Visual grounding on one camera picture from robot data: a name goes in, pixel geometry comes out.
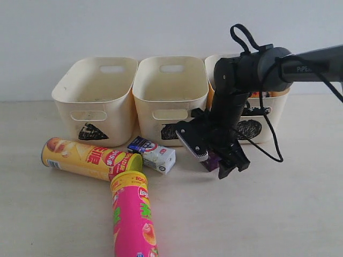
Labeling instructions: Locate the cream bin circle mark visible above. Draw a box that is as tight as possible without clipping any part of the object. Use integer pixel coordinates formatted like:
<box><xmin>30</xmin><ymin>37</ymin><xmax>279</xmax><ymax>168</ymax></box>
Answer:
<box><xmin>204</xmin><ymin>53</ymin><xmax>291</xmax><ymax>145</ymax></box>

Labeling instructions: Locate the cream bin square mark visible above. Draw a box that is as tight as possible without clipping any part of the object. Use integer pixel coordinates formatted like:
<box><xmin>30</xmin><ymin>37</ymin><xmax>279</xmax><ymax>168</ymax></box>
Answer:
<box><xmin>132</xmin><ymin>56</ymin><xmax>209</xmax><ymax>146</ymax></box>

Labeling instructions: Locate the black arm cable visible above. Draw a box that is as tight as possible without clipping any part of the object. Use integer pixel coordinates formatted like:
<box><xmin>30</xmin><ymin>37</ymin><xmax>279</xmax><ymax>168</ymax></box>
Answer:
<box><xmin>229</xmin><ymin>24</ymin><xmax>343</xmax><ymax>163</ymax></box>

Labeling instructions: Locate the orange instant noodle bag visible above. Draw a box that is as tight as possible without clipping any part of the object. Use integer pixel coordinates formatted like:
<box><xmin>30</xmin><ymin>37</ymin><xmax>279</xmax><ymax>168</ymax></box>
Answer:
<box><xmin>250</xmin><ymin>91</ymin><xmax>279</xmax><ymax>98</ymax></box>

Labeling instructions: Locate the yellow Lay's chips can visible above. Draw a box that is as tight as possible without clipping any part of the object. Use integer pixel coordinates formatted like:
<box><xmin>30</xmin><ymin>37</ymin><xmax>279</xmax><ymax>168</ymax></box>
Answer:
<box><xmin>41</xmin><ymin>138</ymin><xmax>143</xmax><ymax>182</ymax></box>

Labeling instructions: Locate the pink Lay's chips can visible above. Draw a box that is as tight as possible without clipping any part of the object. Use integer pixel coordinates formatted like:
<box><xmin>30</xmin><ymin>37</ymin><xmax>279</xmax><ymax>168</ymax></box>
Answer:
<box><xmin>110</xmin><ymin>171</ymin><xmax>159</xmax><ymax>257</ymax></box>

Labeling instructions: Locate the purple small box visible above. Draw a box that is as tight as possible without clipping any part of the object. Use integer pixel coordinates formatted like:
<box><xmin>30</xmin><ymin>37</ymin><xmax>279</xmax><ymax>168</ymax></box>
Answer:
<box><xmin>201</xmin><ymin>150</ymin><xmax>221</xmax><ymax>172</ymax></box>

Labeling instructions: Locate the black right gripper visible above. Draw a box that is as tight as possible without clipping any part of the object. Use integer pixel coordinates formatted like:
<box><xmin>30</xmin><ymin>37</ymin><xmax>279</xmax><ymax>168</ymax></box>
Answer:
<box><xmin>176</xmin><ymin>108</ymin><xmax>250</xmax><ymax>179</ymax></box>

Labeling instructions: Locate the white and blue small box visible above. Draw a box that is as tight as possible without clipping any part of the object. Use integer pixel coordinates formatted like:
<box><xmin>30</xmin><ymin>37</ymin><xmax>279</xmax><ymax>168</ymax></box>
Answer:
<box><xmin>127</xmin><ymin>136</ymin><xmax>176</xmax><ymax>175</ymax></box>

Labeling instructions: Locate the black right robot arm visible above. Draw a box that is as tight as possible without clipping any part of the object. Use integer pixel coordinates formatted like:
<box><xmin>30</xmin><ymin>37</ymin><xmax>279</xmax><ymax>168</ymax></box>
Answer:
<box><xmin>175</xmin><ymin>45</ymin><xmax>342</xmax><ymax>179</ymax></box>

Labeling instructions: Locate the cream bin triangle mark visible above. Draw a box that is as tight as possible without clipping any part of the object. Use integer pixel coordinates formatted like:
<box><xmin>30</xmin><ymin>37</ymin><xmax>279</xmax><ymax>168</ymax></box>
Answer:
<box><xmin>51</xmin><ymin>57</ymin><xmax>138</xmax><ymax>147</ymax></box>

